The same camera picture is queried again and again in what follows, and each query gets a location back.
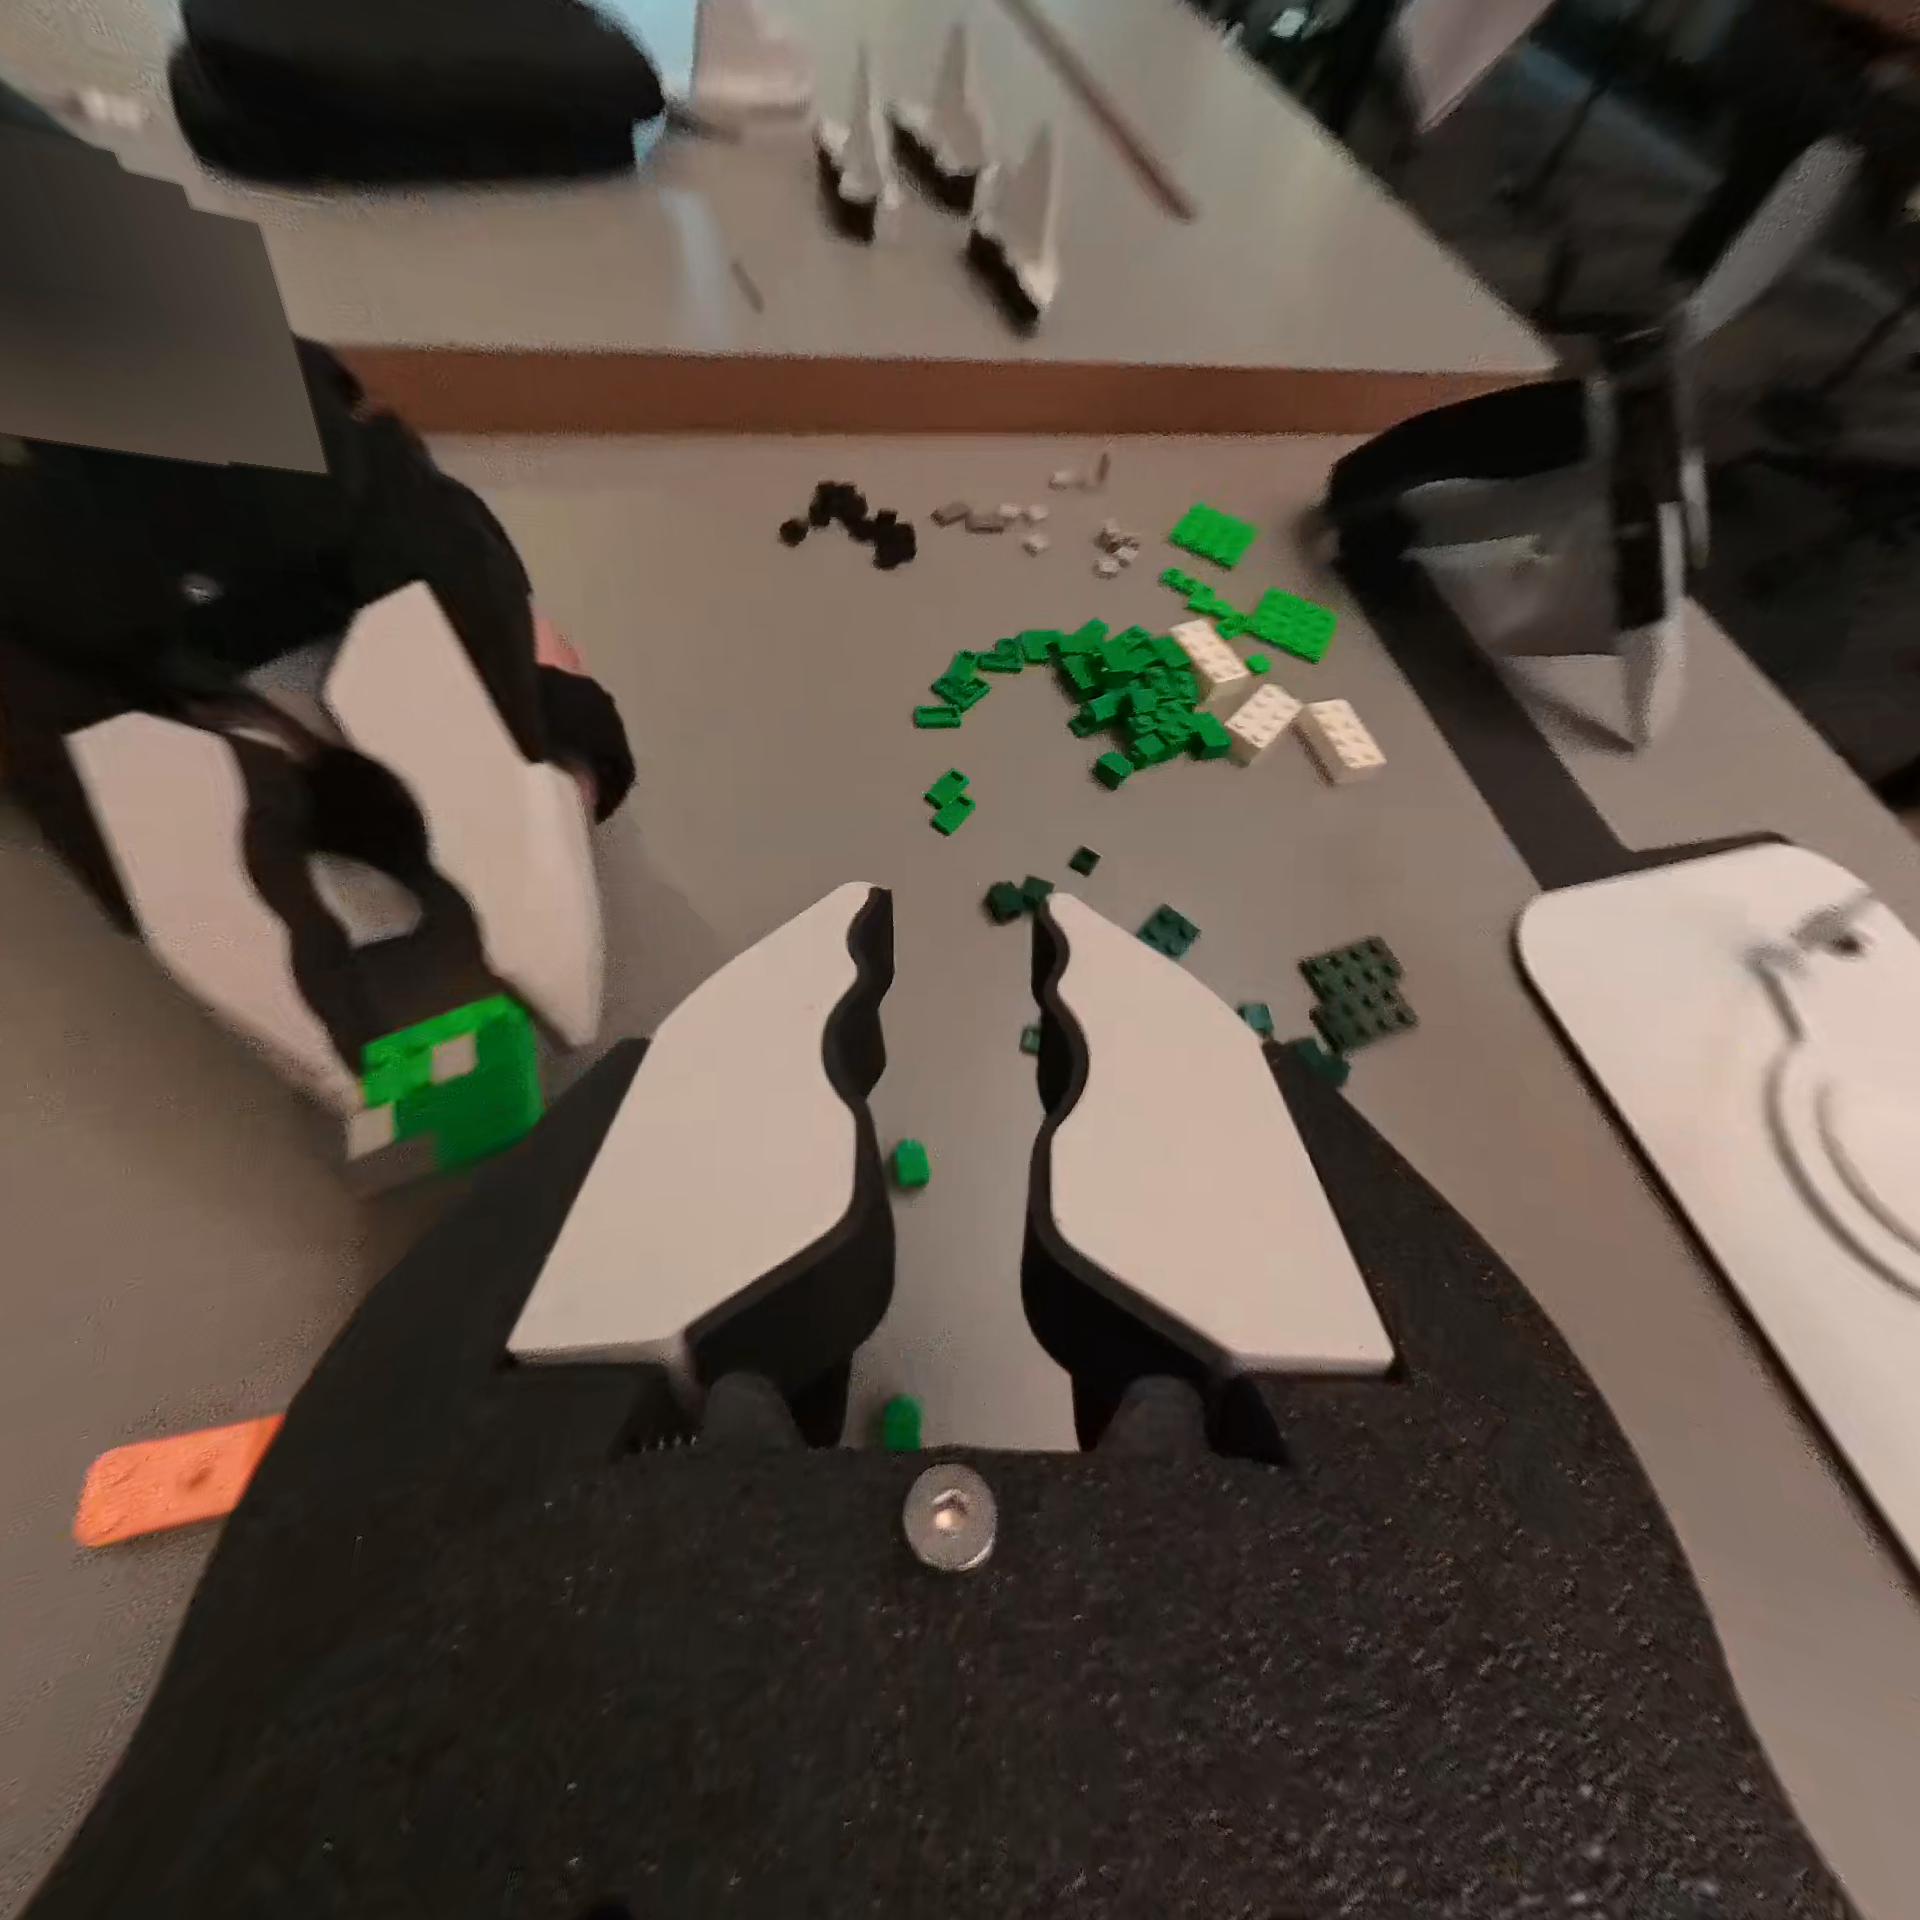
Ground green lego block assembly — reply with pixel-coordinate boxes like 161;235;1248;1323
347;992;545;1195

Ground white tote bag black straps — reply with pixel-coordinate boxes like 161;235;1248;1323
1320;374;1711;753

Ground pile of grey lego pieces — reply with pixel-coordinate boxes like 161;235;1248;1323
929;451;1150;580

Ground thin long rod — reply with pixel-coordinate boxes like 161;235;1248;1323
1004;0;1199;222

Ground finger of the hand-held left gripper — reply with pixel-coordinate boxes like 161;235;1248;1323
306;583;606;1051
63;709;378;1120

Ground orange brick separator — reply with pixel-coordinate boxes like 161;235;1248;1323
71;1413;287;1551

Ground large dark green lego plate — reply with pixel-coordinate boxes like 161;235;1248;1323
1296;936;1422;1053

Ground white monitor stand base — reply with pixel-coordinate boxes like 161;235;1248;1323
1513;840;1920;1579

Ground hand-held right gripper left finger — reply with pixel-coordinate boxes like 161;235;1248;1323
505;882;899;1405

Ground pile of dark green lego pieces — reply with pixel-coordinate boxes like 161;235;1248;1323
982;847;1352;1090

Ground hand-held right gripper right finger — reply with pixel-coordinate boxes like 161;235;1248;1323
1022;893;1399;1413

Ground pile of black lego pieces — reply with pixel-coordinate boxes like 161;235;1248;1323
776;481;920;572

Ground dark office chair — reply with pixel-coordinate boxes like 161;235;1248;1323
1543;0;1920;798

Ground pile of bright green lego pieces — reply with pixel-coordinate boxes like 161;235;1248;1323
911;615;1278;840

